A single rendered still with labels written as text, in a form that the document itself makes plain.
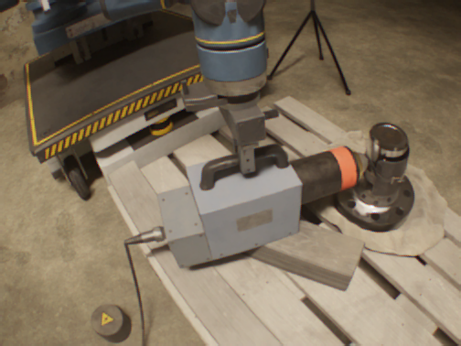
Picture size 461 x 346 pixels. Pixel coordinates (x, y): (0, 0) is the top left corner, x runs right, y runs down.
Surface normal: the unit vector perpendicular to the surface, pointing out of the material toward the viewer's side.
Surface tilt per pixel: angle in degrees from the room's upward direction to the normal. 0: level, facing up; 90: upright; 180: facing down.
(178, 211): 0
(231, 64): 90
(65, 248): 0
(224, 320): 0
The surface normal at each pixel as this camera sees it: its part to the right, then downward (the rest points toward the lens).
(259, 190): -0.10, -0.72
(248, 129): 0.29, 0.65
